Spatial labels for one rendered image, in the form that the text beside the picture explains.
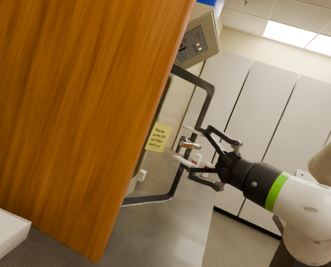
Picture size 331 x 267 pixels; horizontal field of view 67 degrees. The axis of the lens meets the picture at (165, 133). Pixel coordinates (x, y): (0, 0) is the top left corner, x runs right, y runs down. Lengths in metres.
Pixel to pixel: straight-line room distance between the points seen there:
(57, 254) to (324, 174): 1.00
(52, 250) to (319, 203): 0.52
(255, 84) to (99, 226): 3.32
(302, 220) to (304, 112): 3.25
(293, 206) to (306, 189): 0.04
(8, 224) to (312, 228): 0.56
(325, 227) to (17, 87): 0.67
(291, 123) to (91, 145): 3.36
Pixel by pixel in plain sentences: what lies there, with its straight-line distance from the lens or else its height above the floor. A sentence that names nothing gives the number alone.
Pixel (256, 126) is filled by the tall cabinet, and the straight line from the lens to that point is 3.65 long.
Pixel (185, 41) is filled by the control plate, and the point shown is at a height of 1.45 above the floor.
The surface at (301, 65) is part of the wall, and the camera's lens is 4.28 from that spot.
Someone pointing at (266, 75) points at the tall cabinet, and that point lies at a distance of 3.72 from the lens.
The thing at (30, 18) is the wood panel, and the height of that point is 1.36.
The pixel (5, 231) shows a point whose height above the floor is 0.98.
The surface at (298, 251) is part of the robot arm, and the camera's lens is 0.66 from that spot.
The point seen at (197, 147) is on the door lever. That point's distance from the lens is 0.74.
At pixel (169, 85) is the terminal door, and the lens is 0.64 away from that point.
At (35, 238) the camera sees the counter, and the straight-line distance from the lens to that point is 0.62.
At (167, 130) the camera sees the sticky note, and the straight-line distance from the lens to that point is 0.69.
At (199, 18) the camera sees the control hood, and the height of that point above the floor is 1.48.
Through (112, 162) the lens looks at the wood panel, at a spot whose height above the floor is 1.15.
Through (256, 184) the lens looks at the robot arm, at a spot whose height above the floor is 1.20.
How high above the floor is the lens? 1.31
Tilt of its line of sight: 8 degrees down
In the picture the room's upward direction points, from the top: 21 degrees clockwise
